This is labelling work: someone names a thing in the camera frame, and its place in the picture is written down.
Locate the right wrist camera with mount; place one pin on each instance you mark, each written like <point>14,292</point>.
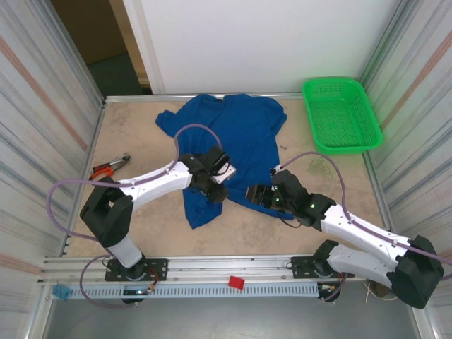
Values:
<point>276,171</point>

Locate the small blue connector block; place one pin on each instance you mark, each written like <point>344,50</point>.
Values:
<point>60,292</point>

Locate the blue printed t-shirt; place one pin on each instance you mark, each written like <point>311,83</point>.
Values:
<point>247,134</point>

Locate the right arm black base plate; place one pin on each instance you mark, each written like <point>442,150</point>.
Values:
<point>300,268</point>

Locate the green plastic basket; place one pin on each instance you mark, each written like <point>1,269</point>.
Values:
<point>339,116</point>

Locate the aluminium table edge rail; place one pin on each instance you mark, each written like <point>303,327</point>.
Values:
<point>123,98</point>

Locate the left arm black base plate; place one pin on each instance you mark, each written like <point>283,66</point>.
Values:
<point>159,270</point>

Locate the brown wooden door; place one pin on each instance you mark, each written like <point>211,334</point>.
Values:
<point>88,31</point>

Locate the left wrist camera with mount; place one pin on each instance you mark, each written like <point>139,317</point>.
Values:
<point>226,173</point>

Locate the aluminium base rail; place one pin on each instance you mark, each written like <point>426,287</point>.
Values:
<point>229,265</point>

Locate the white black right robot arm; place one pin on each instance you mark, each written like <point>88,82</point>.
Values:
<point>367,233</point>

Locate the small red block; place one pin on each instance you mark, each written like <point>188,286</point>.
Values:
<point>236,282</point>

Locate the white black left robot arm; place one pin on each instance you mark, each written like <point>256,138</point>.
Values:
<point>155,182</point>

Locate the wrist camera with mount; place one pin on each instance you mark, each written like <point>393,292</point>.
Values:
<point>276,171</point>
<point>226,173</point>

